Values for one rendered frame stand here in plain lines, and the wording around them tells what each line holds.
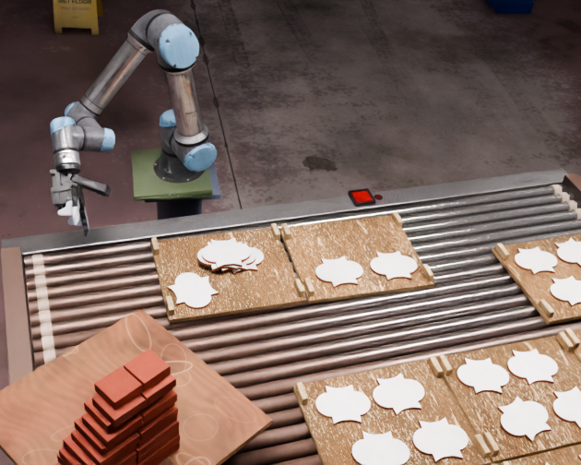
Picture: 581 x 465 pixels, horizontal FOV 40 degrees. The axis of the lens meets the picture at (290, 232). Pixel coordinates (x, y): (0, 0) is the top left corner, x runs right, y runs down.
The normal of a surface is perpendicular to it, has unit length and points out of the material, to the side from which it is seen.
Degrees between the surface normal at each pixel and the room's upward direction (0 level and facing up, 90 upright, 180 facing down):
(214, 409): 0
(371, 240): 0
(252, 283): 0
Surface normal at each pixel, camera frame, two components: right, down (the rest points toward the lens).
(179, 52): 0.51, 0.48
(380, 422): 0.09, -0.77
